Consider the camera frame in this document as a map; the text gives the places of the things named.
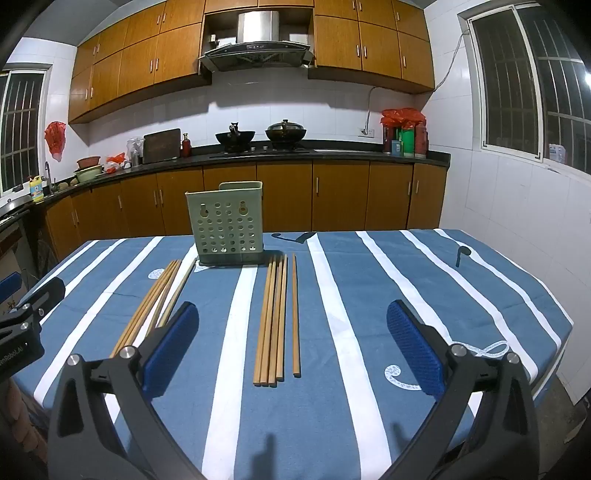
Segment wooden chopstick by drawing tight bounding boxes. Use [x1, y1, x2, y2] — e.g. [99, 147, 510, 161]
[276, 254, 289, 383]
[111, 261, 176, 358]
[267, 255, 284, 387]
[131, 258, 184, 346]
[259, 257, 279, 387]
[252, 258, 274, 386]
[160, 257, 198, 326]
[119, 260, 180, 355]
[291, 252, 301, 377]

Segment green perforated chopstick holder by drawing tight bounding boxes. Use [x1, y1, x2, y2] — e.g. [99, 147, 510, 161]
[185, 181, 265, 267]

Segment green basin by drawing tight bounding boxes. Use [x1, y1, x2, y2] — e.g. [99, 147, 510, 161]
[74, 165, 105, 184]

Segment red bag over bottles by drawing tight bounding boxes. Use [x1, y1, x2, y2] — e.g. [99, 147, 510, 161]
[380, 108, 426, 131]

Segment white wall cable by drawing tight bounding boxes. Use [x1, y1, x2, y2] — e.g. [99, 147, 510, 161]
[434, 31, 471, 89]

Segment black kitchen countertop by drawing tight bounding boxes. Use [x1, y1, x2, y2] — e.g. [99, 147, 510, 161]
[0, 141, 451, 217]

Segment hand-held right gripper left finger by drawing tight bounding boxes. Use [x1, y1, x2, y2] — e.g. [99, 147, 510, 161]
[46, 301, 204, 480]

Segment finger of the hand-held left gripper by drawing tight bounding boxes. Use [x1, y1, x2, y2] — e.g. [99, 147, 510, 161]
[18, 277, 66, 321]
[0, 272, 22, 303]

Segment steel range hood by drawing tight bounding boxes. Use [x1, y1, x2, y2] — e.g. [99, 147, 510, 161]
[198, 11, 315, 72]

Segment small barred window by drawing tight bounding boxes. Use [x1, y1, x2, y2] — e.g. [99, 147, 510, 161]
[0, 69, 49, 195]

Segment blue white striped tablecloth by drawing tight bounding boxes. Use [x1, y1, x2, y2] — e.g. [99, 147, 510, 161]
[11, 228, 575, 480]

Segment black gas stove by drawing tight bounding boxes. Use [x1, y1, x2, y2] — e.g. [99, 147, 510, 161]
[208, 145, 315, 157]

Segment large barred window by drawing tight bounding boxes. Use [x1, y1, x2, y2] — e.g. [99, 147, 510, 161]
[459, 4, 591, 176]

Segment cardboard box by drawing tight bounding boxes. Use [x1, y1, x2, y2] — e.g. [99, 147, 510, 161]
[0, 225, 29, 315]

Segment wooden base cabinets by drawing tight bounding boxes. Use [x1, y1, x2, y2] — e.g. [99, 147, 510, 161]
[44, 159, 448, 261]

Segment red hanging plastic bag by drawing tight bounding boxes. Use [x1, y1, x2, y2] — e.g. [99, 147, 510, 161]
[45, 121, 67, 162]

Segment wooden wall cabinets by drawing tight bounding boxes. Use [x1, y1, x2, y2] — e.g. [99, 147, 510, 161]
[68, 0, 435, 124]

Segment black wok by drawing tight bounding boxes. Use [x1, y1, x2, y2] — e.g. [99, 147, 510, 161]
[215, 122, 256, 151]

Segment black pot with lid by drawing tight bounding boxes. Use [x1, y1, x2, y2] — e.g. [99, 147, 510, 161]
[264, 120, 308, 148]

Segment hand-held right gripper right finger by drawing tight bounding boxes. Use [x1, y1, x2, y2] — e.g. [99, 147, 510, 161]
[386, 299, 541, 480]

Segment dark cutting board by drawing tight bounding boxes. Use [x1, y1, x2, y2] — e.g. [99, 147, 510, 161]
[143, 128, 182, 164]

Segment black power cable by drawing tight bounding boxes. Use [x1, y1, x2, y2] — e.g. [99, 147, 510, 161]
[366, 85, 380, 132]

